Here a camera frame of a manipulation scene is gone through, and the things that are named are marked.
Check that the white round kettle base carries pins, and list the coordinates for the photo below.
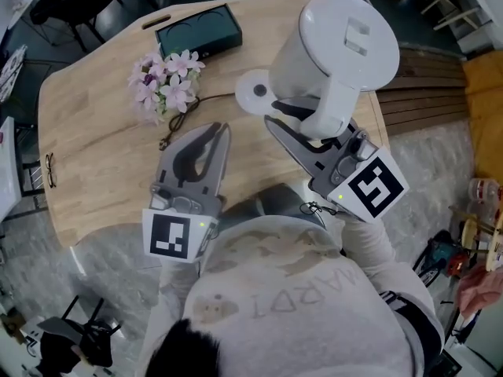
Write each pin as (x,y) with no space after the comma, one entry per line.
(249,94)

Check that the white side table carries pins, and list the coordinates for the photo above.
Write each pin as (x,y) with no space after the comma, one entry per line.
(8,167)

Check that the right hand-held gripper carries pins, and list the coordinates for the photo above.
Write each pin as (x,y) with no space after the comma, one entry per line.
(373,187)

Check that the light wooden frame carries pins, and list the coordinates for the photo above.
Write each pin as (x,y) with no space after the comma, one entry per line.
(452,6)

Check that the yellow cushion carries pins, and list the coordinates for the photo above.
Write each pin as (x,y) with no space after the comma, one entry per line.
(485,108)

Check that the person's right forearm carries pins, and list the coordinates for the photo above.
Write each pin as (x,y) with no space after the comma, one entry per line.
(367,246)

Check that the person's torso in pale sweatshirt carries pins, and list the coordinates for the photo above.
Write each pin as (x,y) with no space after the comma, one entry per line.
(298,304)

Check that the wooden disc rack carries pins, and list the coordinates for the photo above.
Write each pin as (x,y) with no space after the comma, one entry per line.
(481,234)

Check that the black folding stool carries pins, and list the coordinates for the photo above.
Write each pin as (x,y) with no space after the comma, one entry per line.
(78,336)

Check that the blue and black power tool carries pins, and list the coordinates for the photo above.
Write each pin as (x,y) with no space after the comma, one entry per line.
(442,255)

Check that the black chair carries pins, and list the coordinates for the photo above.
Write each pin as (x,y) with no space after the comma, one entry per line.
(78,2)

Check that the wooden slat bench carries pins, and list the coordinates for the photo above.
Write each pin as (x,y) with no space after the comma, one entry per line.
(424,92)

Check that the pink flower bouquet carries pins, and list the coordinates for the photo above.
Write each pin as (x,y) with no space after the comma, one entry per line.
(169,81)

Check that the black eyeglasses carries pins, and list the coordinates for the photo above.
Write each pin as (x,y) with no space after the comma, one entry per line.
(50,171)

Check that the white electric kettle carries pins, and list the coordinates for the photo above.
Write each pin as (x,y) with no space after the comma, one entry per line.
(334,49)

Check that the floral patterned cushion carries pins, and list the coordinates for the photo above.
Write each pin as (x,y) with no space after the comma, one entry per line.
(12,73)

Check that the person's left forearm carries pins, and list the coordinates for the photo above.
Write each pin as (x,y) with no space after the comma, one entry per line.
(177,277)

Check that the dark green box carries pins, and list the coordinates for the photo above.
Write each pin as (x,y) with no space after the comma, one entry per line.
(200,31)

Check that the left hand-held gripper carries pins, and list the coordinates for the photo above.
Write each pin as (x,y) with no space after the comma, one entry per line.
(169,236)

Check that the clear plastic bottle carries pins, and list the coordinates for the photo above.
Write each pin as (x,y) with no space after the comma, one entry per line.
(485,192)

